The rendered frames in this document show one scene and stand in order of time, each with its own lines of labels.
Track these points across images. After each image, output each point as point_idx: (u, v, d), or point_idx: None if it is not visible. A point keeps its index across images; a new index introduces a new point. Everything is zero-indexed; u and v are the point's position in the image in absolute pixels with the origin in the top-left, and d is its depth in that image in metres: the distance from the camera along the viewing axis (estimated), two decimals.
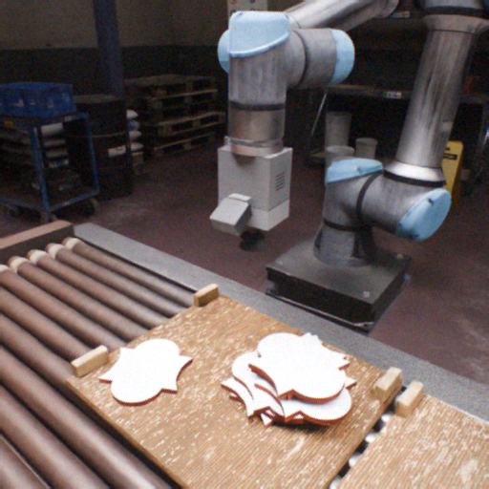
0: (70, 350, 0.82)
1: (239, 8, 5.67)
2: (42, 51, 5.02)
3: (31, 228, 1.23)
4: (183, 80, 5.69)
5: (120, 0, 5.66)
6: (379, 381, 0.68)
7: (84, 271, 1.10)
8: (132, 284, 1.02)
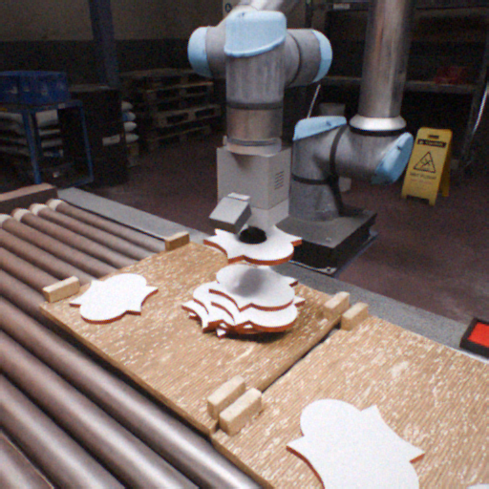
0: (46, 286, 0.87)
1: (233, 1, 5.72)
2: (38, 43, 5.07)
3: (16, 190, 1.28)
4: None
5: None
6: (327, 301, 0.73)
7: (65, 226, 1.16)
8: (109, 235, 1.07)
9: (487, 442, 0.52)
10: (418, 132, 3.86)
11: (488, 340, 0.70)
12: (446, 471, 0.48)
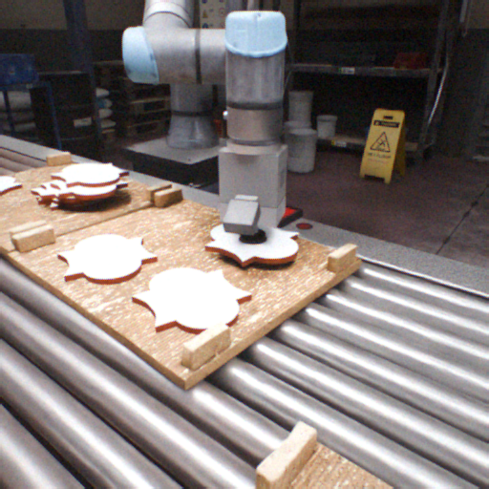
0: None
1: None
2: (16, 31, 5.23)
3: None
4: None
5: None
6: (149, 186, 0.90)
7: None
8: (9, 160, 1.24)
9: (212, 255, 0.68)
10: (374, 113, 4.03)
11: None
12: (168, 266, 0.65)
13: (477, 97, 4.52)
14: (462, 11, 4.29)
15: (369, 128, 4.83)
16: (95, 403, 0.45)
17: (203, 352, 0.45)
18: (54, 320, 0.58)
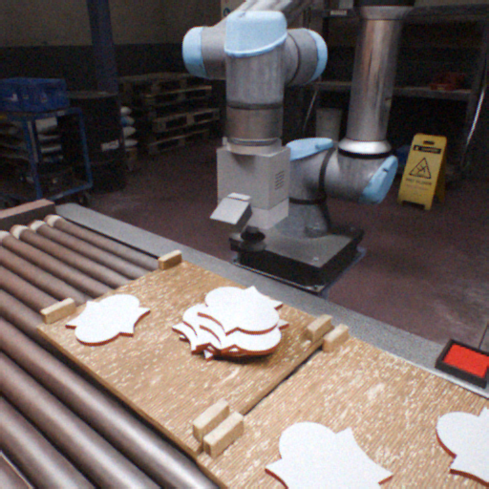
0: (43, 306, 0.91)
1: (232, 6, 5.76)
2: (37, 48, 5.11)
3: (15, 206, 1.32)
4: (178, 77, 5.78)
5: None
6: (310, 324, 0.77)
7: (62, 244, 1.19)
8: (105, 253, 1.11)
9: (452, 464, 0.56)
10: (414, 138, 3.90)
11: (461, 362, 0.74)
12: None
13: None
14: None
15: (401, 149, 4.70)
16: None
17: None
18: None
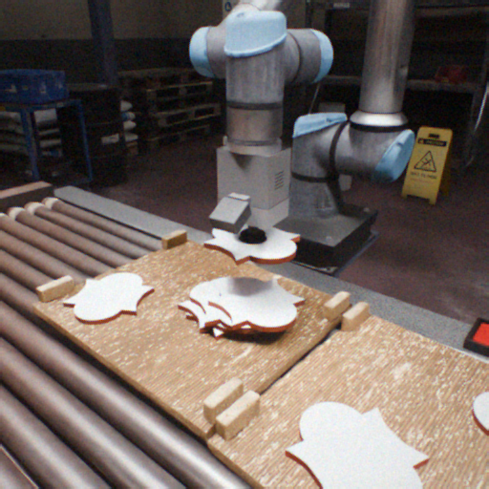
0: (40, 286, 0.85)
1: (233, 0, 5.70)
2: (37, 42, 5.05)
3: (11, 188, 1.26)
4: None
5: None
6: (328, 301, 0.71)
7: (61, 224, 1.14)
8: (105, 234, 1.06)
9: None
10: (418, 131, 3.84)
11: None
12: (451, 477, 0.47)
13: None
14: None
15: None
16: None
17: None
18: None
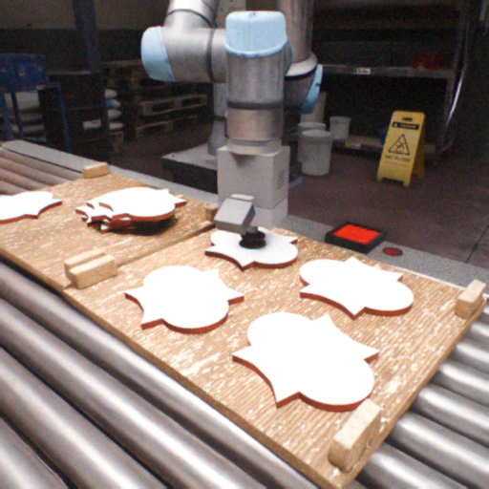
0: None
1: None
2: (23, 31, 5.13)
3: None
4: None
5: None
6: (209, 204, 0.79)
7: (0, 167, 1.22)
8: (37, 171, 1.13)
9: None
10: (393, 115, 3.92)
11: (350, 235, 0.76)
12: (259, 308, 0.54)
13: None
14: (482, 10, 4.18)
15: (384, 130, 4.72)
16: None
17: (358, 447, 0.35)
18: (134, 380, 0.47)
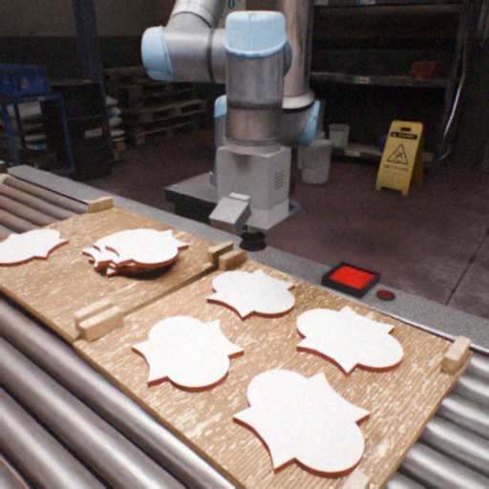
0: None
1: None
2: (25, 38, 5.16)
3: None
4: None
5: None
6: (210, 247, 0.82)
7: (7, 196, 1.25)
8: (44, 201, 1.17)
9: None
10: (391, 124, 3.96)
11: (345, 278, 0.79)
12: (258, 363, 0.58)
13: None
14: (479, 20, 4.21)
15: (383, 138, 4.76)
16: None
17: None
18: (141, 438, 0.51)
